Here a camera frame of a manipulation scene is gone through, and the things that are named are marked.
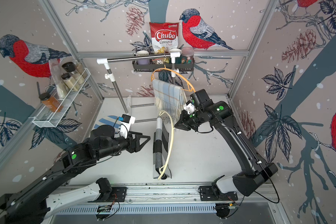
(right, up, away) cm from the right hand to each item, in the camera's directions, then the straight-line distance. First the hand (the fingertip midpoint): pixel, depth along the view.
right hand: (174, 124), depth 65 cm
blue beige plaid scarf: (-3, +14, +22) cm, 26 cm away
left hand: (-11, -4, -6) cm, 13 cm away
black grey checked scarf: (-7, -11, +9) cm, 16 cm away
